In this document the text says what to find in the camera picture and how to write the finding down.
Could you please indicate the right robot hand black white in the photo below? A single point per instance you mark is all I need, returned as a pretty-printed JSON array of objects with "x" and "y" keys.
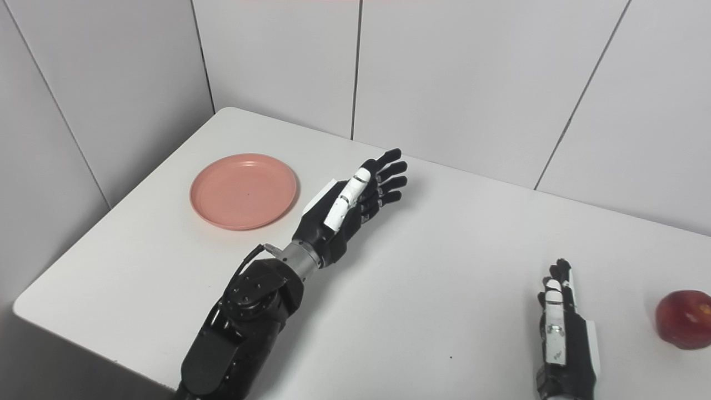
[{"x": 566, "y": 344}]

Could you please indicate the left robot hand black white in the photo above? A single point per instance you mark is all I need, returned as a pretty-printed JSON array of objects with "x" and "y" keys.
[{"x": 347, "y": 214}]

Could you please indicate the pink plate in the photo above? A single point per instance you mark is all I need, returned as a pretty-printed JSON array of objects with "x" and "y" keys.
[{"x": 243, "y": 191}]

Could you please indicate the red apple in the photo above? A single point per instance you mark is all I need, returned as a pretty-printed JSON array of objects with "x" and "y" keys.
[{"x": 686, "y": 319}]

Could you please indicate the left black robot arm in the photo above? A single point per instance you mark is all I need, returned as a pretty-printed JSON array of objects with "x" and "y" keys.
[{"x": 244, "y": 328}]

